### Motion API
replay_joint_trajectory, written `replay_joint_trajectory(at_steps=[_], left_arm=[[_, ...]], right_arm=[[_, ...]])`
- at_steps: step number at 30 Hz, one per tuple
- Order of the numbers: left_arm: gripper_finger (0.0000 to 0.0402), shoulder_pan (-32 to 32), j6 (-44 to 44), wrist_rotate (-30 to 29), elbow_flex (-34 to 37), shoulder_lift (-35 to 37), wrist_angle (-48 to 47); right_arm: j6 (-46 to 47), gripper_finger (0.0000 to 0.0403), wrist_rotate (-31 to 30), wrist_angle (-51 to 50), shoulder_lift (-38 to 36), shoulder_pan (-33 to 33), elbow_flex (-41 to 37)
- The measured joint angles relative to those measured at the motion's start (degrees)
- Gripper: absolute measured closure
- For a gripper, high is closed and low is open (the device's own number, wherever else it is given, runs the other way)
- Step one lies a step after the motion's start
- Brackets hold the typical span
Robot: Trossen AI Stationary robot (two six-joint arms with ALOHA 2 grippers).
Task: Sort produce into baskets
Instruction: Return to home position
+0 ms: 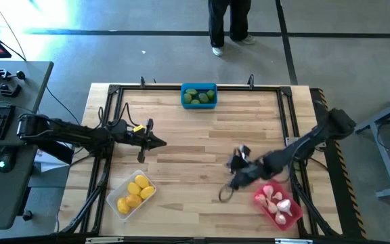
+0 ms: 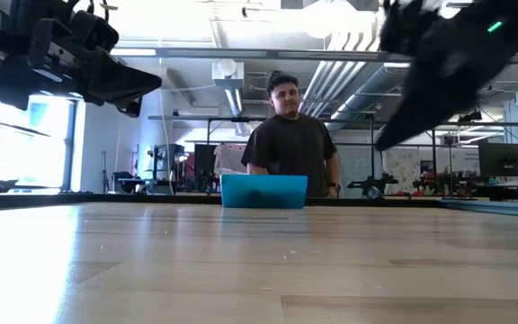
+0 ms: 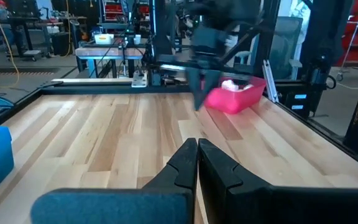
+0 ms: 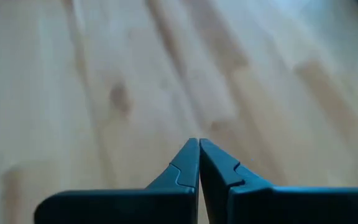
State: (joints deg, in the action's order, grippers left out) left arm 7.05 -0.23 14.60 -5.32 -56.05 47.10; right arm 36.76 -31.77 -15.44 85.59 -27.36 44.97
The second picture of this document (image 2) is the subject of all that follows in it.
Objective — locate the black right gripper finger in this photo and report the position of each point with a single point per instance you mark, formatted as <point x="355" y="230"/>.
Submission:
<point x="421" y="108"/>
<point x="394" y="143"/>

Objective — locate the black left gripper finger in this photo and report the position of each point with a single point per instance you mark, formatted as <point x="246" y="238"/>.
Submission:
<point x="119" y="81"/>
<point x="134" y="111"/>

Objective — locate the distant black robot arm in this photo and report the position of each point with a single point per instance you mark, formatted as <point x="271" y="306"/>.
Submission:
<point x="371" y="184"/>

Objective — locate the patterned white sheet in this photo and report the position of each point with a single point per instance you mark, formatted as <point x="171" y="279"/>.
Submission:
<point x="400" y="168"/>

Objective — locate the black track spotlight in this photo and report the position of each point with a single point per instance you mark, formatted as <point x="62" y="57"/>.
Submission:
<point x="469" y="116"/>

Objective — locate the person's wristwatch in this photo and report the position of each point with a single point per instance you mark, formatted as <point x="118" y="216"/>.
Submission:
<point x="336" y="185"/>

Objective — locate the small black display panel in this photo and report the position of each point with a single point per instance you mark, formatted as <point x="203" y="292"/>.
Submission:
<point x="205" y="155"/>

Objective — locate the black pipe rack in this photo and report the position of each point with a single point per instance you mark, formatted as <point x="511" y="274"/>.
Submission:
<point x="223" y="119"/>

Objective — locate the large glass window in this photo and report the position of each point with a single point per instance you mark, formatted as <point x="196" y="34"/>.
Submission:
<point x="29" y="148"/>

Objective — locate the black computer monitor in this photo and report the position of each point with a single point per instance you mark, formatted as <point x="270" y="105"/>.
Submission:
<point x="504" y="159"/>

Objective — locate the person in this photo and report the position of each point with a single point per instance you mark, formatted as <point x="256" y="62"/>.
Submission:
<point x="290" y="153"/>

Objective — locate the pink white cloth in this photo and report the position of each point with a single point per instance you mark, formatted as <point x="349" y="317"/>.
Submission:
<point x="229" y="157"/>

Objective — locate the long ceiling light bar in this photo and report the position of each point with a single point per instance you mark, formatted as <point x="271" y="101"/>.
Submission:
<point x="241" y="54"/>

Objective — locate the blue plastic basket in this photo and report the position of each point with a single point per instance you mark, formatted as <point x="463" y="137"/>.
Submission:
<point x="263" y="191"/>

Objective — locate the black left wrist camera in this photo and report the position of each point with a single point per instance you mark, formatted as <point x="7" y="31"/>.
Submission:
<point x="95" y="31"/>

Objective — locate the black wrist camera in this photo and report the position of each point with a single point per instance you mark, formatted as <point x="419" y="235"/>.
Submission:
<point x="95" y="31"/>
<point x="407" y="27"/>

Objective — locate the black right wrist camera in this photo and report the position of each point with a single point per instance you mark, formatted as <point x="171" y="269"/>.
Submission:
<point x="407" y="27"/>

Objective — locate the black metal table frame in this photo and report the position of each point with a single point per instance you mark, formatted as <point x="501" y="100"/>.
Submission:
<point x="106" y="199"/>

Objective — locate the white ventilation duct box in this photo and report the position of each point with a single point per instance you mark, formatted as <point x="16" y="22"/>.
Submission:
<point x="227" y="74"/>

